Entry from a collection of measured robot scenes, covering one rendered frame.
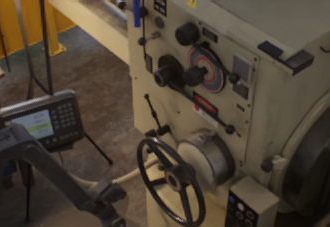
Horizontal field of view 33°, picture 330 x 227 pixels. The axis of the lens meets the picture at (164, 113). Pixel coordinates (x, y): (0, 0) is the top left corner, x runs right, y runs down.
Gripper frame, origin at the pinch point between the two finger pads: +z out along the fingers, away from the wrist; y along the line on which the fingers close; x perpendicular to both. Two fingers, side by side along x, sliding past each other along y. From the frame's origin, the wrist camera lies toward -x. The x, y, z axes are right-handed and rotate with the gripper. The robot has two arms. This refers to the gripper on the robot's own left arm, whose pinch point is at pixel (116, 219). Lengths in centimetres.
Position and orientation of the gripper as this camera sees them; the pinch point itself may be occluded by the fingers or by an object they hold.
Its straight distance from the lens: 204.7
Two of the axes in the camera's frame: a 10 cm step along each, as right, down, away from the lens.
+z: 4.1, 4.3, 8.0
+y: -5.8, -5.6, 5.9
